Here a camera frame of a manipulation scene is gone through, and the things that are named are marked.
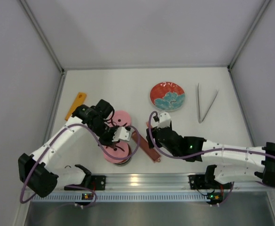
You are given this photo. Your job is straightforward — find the aluminium front rail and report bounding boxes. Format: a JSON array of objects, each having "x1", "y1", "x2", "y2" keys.
[{"x1": 21, "y1": 172, "x2": 275, "y2": 194}]

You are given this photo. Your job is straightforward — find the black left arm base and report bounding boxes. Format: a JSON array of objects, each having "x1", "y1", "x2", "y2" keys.
[{"x1": 64, "y1": 175, "x2": 106, "y2": 191}]

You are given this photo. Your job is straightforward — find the pink lid with black handle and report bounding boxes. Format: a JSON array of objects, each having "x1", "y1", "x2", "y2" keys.
[
  {"x1": 110, "y1": 110, "x2": 132, "y2": 127},
  {"x1": 103, "y1": 142, "x2": 131, "y2": 164}
]

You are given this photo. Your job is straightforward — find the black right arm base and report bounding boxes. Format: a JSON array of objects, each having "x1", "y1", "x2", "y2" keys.
[{"x1": 188, "y1": 174, "x2": 232, "y2": 190}]

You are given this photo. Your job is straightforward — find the dark red cutlery tray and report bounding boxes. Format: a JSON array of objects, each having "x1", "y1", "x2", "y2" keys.
[{"x1": 132, "y1": 132, "x2": 161, "y2": 163}]

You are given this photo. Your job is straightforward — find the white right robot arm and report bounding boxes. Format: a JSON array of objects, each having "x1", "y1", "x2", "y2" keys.
[{"x1": 146, "y1": 127, "x2": 275, "y2": 188}]

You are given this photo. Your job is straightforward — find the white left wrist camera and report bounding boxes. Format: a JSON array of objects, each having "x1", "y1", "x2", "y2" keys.
[{"x1": 112, "y1": 127, "x2": 132, "y2": 142}]

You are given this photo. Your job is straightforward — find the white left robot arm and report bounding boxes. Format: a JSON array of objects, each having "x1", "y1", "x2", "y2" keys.
[{"x1": 18, "y1": 99, "x2": 117, "y2": 197}]

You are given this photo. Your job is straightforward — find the red patterned ceramic plate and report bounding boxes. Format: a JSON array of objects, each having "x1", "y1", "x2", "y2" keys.
[{"x1": 149, "y1": 81, "x2": 186, "y2": 112}]

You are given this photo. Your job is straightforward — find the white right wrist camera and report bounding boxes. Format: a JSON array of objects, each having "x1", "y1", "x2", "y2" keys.
[{"x1": 154, "y1": 112, "x2": 171, "y2": 129}]

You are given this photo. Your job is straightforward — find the metal tongs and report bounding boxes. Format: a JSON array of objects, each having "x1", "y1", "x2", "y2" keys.
[{"x1": 196, "y1": 83, "x2": 219, "y2": 124}]

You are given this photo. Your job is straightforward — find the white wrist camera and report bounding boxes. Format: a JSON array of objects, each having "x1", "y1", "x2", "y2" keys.
[
  {"x1": 154, "y1": 112, "x2": 171, "y2": 129},
  {"x1": 112, "y1": 127, "x2": 132, "y2": 142}
]

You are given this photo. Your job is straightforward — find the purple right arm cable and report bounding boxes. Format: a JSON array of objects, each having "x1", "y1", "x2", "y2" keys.
[{"x1": 149, "y1": 111, "x2": 275, "y2": 207}]

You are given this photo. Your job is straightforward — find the black steel lunch bowl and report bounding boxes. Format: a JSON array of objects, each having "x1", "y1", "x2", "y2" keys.
[{"x1": 114, "y1": 158, "x2": 131, "y2": 166}]

